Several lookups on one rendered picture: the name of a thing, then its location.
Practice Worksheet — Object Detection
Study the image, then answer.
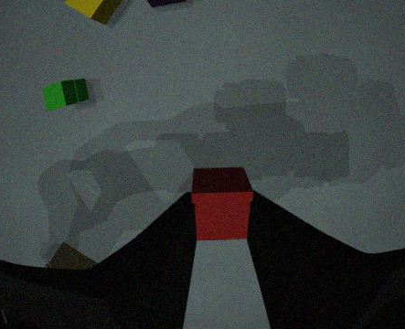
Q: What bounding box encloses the purple block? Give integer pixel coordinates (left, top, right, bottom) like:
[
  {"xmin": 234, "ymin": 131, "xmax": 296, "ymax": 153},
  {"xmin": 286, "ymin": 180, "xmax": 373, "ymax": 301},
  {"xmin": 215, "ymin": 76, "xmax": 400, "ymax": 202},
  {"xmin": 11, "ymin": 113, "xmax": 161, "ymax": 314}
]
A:
[{"xmin": 147, "ymin": 0, "xmax": 186, "ymax": 7}]

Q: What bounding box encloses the red block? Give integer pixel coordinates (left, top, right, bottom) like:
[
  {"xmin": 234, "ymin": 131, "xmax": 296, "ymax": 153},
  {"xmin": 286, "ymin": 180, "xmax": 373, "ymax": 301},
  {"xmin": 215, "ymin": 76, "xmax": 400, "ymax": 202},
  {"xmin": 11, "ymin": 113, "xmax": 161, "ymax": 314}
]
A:
[{"xmin": 192, "ymin": 167, "xmax": 253, "ymax": 241}]

